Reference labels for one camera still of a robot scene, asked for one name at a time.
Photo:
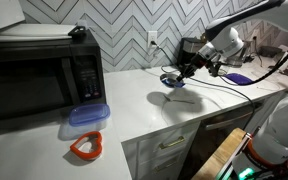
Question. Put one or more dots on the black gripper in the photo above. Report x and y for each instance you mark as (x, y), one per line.
(195, 63)

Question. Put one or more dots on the steel utensil holder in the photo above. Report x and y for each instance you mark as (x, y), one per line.
(238, 58)

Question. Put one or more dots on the black coffee maker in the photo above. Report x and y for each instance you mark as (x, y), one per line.
(189, 46)

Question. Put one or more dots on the silver utensil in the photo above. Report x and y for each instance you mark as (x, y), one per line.
(180, 100)

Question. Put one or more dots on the clear container with blue lid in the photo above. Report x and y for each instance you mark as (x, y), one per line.
(89, 115)

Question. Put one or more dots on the white paper towel roll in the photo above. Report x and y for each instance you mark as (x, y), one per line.
(286, 60)

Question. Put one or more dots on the white wall outlet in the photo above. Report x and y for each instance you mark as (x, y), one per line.
(151, 36)
(256, 36)

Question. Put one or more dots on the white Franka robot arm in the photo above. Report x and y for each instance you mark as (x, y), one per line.
(277, 133)

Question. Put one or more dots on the white wall cabinet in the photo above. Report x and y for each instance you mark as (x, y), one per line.
(2, 15)

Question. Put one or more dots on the white drawer cabinet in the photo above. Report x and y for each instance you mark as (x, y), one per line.
(164, 156)

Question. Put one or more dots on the small silver bowl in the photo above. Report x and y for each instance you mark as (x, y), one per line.
(169, 80)

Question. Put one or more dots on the red heart cookie cutter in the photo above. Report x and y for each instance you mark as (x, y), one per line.
(80, 153)

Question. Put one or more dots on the small black bracket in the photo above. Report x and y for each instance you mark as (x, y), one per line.
(78, 31)

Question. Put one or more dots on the black microwave oven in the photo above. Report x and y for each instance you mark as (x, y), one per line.
(34, 83)

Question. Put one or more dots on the white flat board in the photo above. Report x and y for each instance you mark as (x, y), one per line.
(34, 30)

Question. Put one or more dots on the glass coffee carafe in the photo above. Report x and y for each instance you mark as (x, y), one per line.
(222, 71)

